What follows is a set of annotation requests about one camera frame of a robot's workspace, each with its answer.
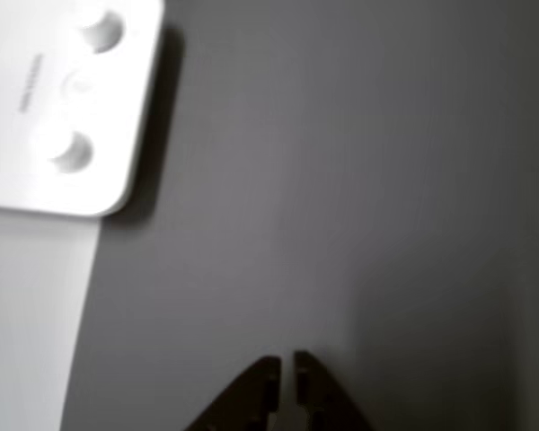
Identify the grey table mat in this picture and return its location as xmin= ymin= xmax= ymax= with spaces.
xmin=60 ymin=0 xmax=539 ymax=431

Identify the white flat dimpled device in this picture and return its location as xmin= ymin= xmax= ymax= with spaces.
xmin=0 ymin=0 xmax=166 ymax=219

